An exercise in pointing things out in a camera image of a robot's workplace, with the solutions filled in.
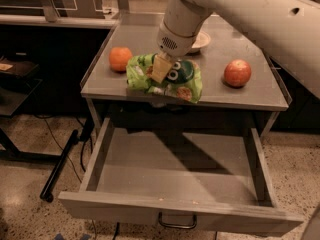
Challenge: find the metal drawer handle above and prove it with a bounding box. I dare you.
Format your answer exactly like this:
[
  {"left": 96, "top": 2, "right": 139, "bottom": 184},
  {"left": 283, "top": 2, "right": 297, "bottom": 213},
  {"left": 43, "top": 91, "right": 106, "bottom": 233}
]
[{"left": 158, "top": 212, "right": 197, "bottom": 230}]

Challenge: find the green rice chip bag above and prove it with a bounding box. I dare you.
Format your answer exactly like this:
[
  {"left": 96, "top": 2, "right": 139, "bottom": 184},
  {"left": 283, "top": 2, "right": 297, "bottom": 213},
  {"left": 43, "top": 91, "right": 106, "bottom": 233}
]
[{"left": 126, "top": 54, "right": 203, "bottom": 103}]

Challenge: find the orange fruit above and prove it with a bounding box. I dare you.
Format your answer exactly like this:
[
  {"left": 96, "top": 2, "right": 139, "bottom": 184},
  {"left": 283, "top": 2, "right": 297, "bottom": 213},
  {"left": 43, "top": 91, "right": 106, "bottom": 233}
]
[{"left": 109, "top": 47, "right": 133, "bottom": 72}]

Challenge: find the open grey drawer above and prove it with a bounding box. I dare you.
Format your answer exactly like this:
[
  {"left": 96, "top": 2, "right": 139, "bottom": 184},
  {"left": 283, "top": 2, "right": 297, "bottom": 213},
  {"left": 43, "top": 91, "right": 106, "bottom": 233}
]
[{"left": 59, "top": 120, "right": 303, "bottom": 237}]

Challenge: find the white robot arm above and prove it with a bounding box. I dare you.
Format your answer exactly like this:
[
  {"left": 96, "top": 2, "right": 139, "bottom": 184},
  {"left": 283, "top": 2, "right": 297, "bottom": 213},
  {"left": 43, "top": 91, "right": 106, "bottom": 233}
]
[{"left": 157, "top": 0, "right": 320, "bottom": 97}]

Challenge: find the white horizontal rail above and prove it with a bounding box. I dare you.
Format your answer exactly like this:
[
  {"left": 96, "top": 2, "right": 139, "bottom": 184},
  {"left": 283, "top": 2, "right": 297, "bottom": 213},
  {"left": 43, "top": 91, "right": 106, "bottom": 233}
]
[{"left": 0, "top": 14, "right": 117, "bottom": 29}]

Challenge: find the black floor stand bar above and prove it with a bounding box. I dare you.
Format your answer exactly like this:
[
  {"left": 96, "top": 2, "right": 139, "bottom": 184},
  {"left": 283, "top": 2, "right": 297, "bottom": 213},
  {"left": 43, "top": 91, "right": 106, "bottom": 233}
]
[{"left": 40, "top": 130, "right": 78, "bottom": 203}]

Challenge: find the grey counter cabinet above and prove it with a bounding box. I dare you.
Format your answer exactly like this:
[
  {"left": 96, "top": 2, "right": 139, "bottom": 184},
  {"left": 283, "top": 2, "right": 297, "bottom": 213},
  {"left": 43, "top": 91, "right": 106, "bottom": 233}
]
[{"left": 81, "top": 13, "right": 291, "bottom": 136}]

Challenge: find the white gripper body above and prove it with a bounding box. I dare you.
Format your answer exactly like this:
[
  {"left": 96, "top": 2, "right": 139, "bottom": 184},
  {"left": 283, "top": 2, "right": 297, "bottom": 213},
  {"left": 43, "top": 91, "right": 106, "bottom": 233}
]
[{"left": 157, "top": 0, "right": 213, "bottom": 57}]

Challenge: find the dark side table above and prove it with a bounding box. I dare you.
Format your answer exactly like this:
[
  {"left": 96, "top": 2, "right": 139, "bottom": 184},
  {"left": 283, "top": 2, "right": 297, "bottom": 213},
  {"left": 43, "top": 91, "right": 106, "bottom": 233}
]
[{"left": 0, "top": 57, "right": 59, "bottom": 163}]

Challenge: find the white bowl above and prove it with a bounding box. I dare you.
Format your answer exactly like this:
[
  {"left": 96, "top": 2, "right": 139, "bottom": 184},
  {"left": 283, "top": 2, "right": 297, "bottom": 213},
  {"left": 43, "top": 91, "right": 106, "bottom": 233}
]
[{"left": 189, "top": 31, "right": 211, "bottom": 54}]

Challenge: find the yellow taped gripper finger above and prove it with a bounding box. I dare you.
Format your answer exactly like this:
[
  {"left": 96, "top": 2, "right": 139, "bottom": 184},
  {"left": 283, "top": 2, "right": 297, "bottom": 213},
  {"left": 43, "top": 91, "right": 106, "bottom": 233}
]
[{"left": 151, "top": 52, "right": 173, "bottom": 83}]

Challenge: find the red apple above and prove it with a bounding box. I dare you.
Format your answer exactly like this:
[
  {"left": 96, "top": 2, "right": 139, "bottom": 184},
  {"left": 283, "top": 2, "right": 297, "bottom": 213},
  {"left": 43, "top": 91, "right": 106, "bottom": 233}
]
[{"left": 223, "top": 59, "right": 252, "bottom": 88}]

